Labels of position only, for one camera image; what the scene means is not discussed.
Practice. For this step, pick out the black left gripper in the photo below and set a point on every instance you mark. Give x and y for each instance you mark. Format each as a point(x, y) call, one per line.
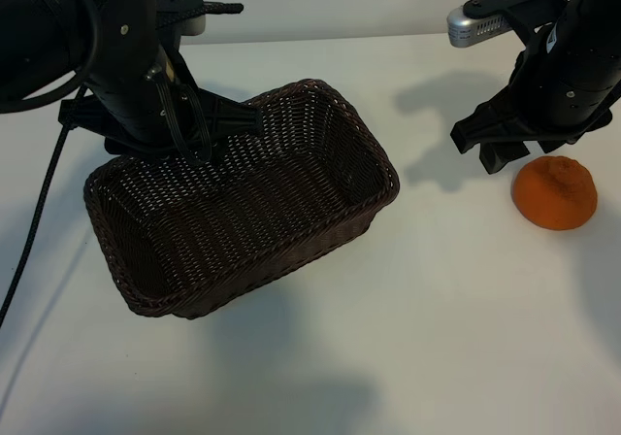
point(131, 114)

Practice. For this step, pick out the orange tangerine fruit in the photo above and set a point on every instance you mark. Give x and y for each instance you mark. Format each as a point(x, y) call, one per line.
point(553, 197)

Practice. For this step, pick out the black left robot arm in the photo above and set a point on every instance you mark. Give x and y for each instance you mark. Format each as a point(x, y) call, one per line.
point(43, 27)

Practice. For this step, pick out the dark brown wicker basket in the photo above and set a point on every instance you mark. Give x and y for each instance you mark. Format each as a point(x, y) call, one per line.
point(242, 221)

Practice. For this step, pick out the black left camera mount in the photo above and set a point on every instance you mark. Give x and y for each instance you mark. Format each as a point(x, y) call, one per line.
point(177, 2)

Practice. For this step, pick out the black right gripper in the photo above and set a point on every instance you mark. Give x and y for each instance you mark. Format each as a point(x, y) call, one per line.
point(558, 110)

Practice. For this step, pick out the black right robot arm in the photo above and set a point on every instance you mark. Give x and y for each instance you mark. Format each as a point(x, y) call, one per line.
point(592, 17)

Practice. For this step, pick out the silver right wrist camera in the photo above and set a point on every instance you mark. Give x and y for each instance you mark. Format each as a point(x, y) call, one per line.
point(473, 29)

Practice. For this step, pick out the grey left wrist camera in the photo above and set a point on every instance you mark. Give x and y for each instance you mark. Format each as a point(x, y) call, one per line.
point(196, 24)

